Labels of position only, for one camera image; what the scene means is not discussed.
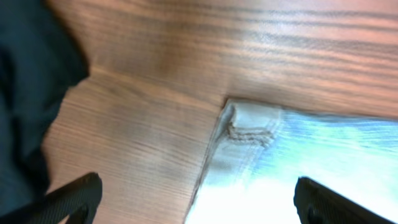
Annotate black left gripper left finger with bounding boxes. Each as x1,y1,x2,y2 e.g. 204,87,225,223
1,172,103,224

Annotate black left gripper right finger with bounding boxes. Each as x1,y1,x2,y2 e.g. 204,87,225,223
294,177,394,224

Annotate light blue denim shorts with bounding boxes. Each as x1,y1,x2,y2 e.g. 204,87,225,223
185,99,397,223

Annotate black garment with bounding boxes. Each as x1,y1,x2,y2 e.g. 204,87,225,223
1,0,88,215

